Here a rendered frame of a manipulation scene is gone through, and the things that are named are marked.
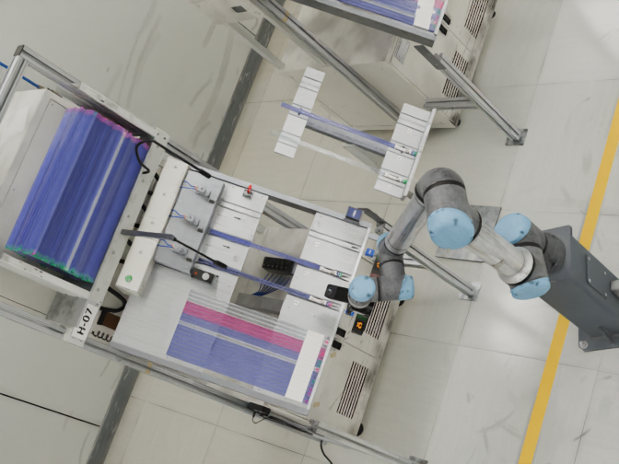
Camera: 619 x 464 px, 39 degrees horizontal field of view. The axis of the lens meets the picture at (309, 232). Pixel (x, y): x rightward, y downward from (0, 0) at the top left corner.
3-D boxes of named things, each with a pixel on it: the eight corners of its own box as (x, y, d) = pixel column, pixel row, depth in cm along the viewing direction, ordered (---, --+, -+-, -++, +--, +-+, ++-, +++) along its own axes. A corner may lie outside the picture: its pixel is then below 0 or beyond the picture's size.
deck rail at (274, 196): (371, 228, 317) (372, 224, 311) (369, 233, 317) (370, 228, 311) (185, 166, 323) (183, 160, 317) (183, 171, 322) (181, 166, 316)
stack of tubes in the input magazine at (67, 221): (151, 144, 298) (87, 104, 281) (92, 284, 286) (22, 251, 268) (130, 145, 307) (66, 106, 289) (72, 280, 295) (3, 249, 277)
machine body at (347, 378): (414, 288, 381) (325, 230, 340) (364, 446, 364) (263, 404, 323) (308, 274, 427) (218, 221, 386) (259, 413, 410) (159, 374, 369)
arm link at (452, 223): (549, 252, 268) (450, 173, 233) (560, 295, 260) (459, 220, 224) (515, 267, 274) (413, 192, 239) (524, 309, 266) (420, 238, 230)
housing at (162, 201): (193, 175, 323) (189, 162, 309) (144, 300, 311) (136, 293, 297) (173, 168, 323) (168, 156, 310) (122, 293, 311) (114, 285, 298)
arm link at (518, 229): (542, 220, 275) (521, 202, 266) (551, 257, 268) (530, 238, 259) (508, 235, 281) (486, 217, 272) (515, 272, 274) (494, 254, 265)
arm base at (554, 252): (565, 230, 280) (551, 217, 273) (566, 273, 273) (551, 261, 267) (520, 239, 289) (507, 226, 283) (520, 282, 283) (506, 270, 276)
